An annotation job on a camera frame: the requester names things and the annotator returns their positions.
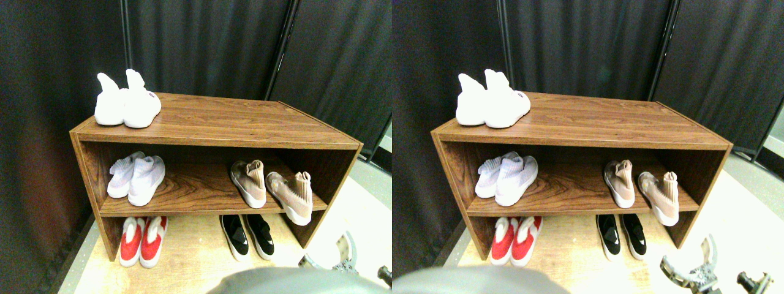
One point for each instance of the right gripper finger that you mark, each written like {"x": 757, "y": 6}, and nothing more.
{"x": 315, "y": 264}
{"x": 709, "y": 257}
{"x": 349, "y": 251}
{"x": 677, "y": 271}

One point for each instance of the black shoe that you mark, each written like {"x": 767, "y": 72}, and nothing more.
{"x": 260, "y": 237}
{"x": 608, "y": 239}
{"x": 633, "y": 237}
{"x": 234, "y": 239}

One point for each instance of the beige shoe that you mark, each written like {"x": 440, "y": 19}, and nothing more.
{"x": 293, "y": 201}
{"x": 248, "y": 187}
{"x": 618, "y": 187}
{"x": 661, "y": 201}

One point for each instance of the curtain stand foot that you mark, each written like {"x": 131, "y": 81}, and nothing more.
{"x": 762, "y": 144}

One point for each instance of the red shoe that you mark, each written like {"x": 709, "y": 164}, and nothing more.
{"x": 502, "y": 245}
{"x": 525, "y": 245}
{"x": 130, "y": 245}
{"x": 152, "y": 245}

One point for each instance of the pale lilac shoe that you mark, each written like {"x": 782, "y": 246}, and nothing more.
{"x": 145, "y": 184}
{"x": 514, "y": 184}
{"x": 487, "y": 182}
{"x": 119, "y": 180}

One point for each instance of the brown shoe rack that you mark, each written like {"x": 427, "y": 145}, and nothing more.
{"x": 588, "y": 122}
{"x": 226, "y": 122}

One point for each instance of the white shoe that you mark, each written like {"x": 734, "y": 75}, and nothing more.
{"x": 110, "y": 109}
{"x": 142, "y": 110}
{"x": 471, "y": 109}
{"x": 508, "y": 110}

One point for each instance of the curtain stand pole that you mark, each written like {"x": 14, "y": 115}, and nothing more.
{"x": 663, "y": 46}
{"x": 126, "y": 33}
{"x": 505, "y": 33}
{"x": 280, "y": 46}

